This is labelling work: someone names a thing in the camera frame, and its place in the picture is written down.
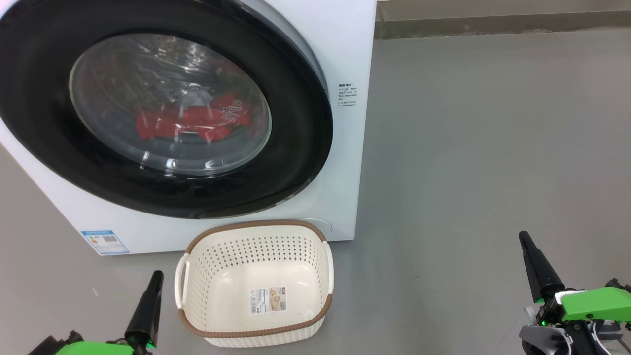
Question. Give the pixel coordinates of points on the blue energy label sticker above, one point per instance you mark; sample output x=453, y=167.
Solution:
x=104, y=242

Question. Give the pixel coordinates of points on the cream laundry basket brown rim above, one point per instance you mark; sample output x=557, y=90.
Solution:
x=256, y=246

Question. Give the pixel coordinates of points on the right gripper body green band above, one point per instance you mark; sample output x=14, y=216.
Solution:
x=591, y=303

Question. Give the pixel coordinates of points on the small printed text label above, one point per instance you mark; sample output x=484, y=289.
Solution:
x=347, y=95

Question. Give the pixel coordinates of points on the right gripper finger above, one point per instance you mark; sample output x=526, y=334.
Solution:
x=540, y=273

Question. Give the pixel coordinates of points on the white front-load washing machine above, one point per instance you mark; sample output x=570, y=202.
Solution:
x=345, y=172

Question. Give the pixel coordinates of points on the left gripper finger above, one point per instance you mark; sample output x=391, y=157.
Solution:
x=145, y=315

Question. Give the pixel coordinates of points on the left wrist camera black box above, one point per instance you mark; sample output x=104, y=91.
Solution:
x=49, y=347

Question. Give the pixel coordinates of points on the red and white jersey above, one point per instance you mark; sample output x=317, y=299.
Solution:
x=197, y=118

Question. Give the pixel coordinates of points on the printed product label sticker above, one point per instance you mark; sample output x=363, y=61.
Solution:
x=267, y=301

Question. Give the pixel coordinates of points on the grey skirting board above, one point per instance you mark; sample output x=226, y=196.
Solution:
x=493, y=24

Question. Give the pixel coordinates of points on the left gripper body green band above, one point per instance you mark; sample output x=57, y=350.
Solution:
x=93, y=349

